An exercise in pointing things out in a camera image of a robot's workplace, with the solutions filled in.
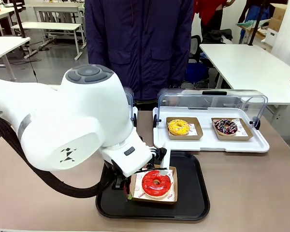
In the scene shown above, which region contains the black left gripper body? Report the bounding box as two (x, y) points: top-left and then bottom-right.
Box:
(110, 163), (131, 184)

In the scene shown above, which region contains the white printed paper liner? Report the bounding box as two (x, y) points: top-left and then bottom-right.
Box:
(168, 122), (198, 136)
(215, 118), (248, 136)
(132, 168), (177, 202)

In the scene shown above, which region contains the red glazed donut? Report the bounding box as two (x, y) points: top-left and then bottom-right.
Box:
(142, 170), (172, 200)

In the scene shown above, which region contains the brown cardboard donut tray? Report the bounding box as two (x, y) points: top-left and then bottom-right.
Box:
(166, 116), (203, 141)
(211, 117), (254, 142)
(129, 165), (178, 205)

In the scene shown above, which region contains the black plastic serving tray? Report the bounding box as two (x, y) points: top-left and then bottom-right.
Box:
(95, 151), (211, 222)

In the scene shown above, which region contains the yellow glazed donut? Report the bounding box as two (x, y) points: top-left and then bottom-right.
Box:
(168, 119), (191, 136)

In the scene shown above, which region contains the chocolate donut with coloured sprinkles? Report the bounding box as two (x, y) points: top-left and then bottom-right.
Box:
(214, 118), (238, 135)

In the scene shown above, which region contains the white display tray base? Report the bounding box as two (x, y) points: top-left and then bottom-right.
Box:
(152, 106), (271, 153)

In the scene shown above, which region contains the large white table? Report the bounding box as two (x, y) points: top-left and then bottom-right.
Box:
(199, 43), (290, 121)

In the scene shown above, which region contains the white storage box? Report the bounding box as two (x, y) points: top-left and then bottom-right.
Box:
(265, 28), (281, 52)

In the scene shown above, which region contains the black stand pole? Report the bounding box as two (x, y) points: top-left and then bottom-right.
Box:
(247, 18), (260, 46)
(11, 0), (31, 40)

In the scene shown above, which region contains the open brown cardboard box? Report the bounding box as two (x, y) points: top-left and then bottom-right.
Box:
(270, 3), (289, 32)

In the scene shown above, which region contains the clear domed display cover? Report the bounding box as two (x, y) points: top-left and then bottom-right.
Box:
(152, 87), (268, 129)
(123, 86), (138, 128)

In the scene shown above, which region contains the green packet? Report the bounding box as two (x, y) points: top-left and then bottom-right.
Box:
(236, 19), (257, 29)

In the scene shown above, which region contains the person in blue jacket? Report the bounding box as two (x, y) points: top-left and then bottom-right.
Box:
(237, 0), (277, 41)

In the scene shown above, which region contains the black jacket on chair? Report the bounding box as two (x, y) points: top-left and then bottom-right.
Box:
(202, 28), (233, 44)

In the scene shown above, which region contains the blue bag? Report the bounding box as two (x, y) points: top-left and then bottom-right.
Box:
(185, 62), (210, 83)

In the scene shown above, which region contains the black office chair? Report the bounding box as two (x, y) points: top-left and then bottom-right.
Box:
(188, 35), (219, 90)

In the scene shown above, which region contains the person in red top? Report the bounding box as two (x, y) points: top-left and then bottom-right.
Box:
(193, 0), (235, 37)

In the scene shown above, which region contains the person in purple jacket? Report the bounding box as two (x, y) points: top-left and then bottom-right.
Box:
(84, 0), (195, 111)

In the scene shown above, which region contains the low white bench table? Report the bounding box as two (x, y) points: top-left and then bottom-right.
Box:
(11, 21), (86, 61)

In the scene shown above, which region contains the white table with grey leg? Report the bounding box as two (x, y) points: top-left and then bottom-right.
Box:
(0, 36), (31, 82)

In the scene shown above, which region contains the white desk with panel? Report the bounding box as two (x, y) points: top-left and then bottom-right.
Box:
(32, 1), (86, 23)

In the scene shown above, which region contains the black sleeved cable bundle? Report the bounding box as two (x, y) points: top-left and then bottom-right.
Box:
(0, 111), (115, 199)

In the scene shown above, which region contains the thin black floor cable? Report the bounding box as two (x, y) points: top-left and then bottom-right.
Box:
(13, 44), (42, 82)

